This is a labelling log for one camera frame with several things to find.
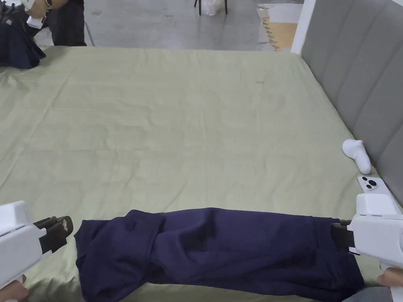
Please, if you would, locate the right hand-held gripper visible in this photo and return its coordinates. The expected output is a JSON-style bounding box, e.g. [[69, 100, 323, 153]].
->
[[331, 193, 403, 302]]

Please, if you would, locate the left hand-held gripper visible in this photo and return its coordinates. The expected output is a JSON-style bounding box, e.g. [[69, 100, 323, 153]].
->
[[0, 201, 74, 290]]

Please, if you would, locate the dark blue shirt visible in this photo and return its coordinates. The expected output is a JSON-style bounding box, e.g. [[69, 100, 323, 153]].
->
[[74, 207, 366, 302]]

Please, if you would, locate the person's right hand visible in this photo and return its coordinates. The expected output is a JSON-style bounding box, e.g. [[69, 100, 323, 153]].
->
[[377, 269, 403, 288]]

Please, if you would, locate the person's left hand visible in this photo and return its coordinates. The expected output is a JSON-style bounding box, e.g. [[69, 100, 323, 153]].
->
[[0, 275, 30, 302]]

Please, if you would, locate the white phone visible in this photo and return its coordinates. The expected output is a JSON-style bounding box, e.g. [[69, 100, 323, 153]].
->
[[357, 176, 386, 195]]

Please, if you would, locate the white hand controller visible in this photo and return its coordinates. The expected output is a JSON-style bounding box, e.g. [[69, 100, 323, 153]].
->
[[342, 139, 372, 175]]

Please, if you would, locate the bed with pale green sheet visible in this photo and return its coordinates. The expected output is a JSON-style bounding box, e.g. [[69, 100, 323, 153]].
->
[[0, 45, 403, 302]]

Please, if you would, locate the grey padded headboard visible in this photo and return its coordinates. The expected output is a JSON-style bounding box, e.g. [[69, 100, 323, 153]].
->
[[300, 0, 403, 205]]

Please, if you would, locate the dark blue garment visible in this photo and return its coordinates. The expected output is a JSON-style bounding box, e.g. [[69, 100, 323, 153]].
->
[[0, 18, 47, 70]]

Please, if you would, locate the tan foam floor mat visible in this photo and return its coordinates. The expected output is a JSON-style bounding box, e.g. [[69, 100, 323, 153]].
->
[[264, 18, 299, 51]]

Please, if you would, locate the white headboard side panel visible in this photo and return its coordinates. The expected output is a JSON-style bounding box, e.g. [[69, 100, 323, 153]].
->
[[290, 0, 317, 55]]

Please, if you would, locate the flattened cardboard sheet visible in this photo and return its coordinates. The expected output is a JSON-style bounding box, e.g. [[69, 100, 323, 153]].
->
[[255, 2, 304, 51]]

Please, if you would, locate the black chair with plastic bag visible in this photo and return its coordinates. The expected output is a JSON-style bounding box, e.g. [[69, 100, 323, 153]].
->
[[193, 0, 228, 16]]

